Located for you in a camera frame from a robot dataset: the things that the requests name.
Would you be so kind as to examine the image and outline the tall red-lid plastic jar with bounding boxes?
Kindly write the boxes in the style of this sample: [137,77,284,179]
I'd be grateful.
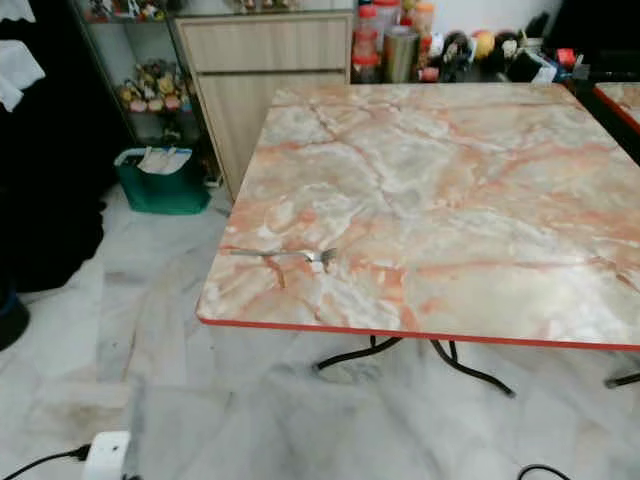
[372,0,403,29]
[353,5,383,56]

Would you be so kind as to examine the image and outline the yellow round figurine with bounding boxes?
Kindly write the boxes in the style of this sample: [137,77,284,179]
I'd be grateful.
[473,30,498,59]

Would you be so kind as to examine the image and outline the black television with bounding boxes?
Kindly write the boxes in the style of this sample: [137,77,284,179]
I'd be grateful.
[545,0,640,61]

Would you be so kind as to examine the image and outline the white desk organiser box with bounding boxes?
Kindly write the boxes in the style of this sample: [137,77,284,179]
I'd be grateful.
[508,50,559,84]

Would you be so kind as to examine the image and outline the marble pattern folding table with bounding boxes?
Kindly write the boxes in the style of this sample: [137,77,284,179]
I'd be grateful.
[592,82,640,136]
[196,82,640,399]

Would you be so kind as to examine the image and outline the green storage bin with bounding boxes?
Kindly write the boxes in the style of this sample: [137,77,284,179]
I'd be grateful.
[113,147,211,216]

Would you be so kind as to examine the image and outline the black hanging fabric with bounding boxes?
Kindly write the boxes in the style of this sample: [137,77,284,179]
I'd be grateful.
[0,0,133,293]

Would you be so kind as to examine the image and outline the glass display shelf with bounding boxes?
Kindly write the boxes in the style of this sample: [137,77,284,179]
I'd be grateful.
[75,0,229,189]

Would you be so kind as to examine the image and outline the black white doll figurine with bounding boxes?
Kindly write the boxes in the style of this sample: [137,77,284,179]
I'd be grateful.
[442,32,473,69]

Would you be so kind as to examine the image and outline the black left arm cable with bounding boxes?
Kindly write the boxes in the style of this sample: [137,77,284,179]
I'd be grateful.
[5,445,88,480]

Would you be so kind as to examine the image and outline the white papers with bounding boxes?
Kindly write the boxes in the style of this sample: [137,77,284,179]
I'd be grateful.
[135,147,193,176]

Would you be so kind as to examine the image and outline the black round bin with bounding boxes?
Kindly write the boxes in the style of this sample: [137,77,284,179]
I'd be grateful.
[0,283,32,351]

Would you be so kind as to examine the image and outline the white cloth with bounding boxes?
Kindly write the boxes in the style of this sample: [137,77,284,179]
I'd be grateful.
[0,40,47,113]
[0,0,36,23]

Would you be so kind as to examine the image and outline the colourful flower ornament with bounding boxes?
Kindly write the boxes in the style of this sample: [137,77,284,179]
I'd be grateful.
[117,60,199,114]

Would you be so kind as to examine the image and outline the metal tin canister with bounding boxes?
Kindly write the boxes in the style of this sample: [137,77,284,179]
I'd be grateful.
[382,25,422,84]

